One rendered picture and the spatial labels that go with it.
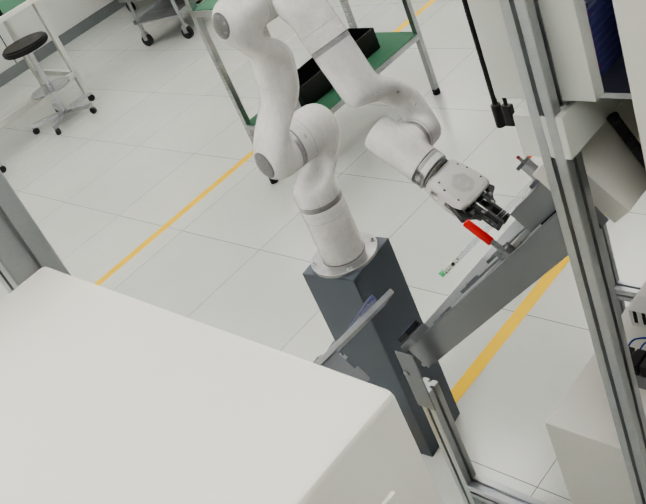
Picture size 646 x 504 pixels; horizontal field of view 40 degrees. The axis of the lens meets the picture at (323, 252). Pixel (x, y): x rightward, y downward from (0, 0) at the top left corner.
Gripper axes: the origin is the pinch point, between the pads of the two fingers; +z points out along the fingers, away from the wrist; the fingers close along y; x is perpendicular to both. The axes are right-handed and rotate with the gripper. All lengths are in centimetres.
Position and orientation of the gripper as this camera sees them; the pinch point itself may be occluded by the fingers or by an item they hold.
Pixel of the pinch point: (496, 217)
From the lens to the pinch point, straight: 182.3
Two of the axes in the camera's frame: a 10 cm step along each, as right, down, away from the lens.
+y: 6.3, -6.1, 4.8
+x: -1.3, 5.3, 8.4
